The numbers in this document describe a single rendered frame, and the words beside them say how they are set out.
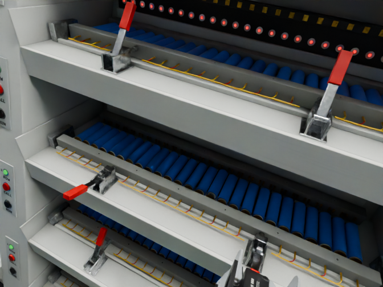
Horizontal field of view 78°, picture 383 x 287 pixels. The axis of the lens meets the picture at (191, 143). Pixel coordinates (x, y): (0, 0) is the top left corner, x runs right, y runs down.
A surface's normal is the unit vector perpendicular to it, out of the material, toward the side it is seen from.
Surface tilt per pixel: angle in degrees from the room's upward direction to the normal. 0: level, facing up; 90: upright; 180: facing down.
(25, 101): 90
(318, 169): 107
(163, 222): 17
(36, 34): 90
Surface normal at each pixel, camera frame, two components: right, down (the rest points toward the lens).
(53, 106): 0.90, 0.34
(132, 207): 0.12, -0.78
